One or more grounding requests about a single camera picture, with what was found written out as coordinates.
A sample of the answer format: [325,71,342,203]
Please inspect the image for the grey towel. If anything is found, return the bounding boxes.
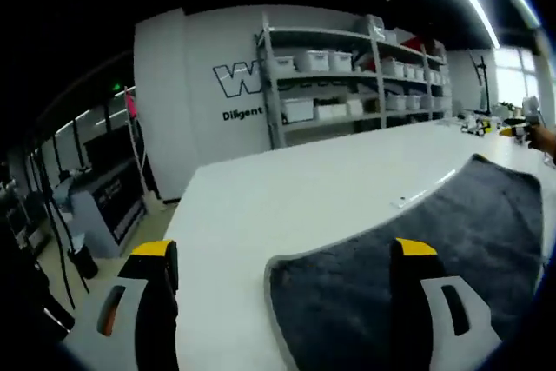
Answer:
[263,152,547,371]

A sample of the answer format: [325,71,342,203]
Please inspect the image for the small device on table edge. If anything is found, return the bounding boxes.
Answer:
[458,110,500,137]

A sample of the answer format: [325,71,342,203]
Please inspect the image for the black stand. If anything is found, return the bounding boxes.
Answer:
[468,50,493,116]

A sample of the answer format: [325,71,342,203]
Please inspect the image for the black bin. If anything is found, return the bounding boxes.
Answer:
[68,243,100,281]

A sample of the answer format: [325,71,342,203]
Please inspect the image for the black cabinet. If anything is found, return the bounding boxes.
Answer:
[82,127,154,250]

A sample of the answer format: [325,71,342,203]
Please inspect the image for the pale blue covered object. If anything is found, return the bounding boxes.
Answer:
[52,170,88,255]

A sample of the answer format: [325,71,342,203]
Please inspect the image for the white leaning pole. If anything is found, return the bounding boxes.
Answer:
[122,86,153,198]

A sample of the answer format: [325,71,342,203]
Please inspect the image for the pink cloth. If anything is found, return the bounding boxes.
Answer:
[124,91,138,121]

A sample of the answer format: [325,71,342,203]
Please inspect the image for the rows of white storage boxes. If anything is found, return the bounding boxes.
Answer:
[271,30,453,124]

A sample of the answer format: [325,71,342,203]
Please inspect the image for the grey metal shelving unit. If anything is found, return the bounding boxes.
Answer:
[254,11,455,150]

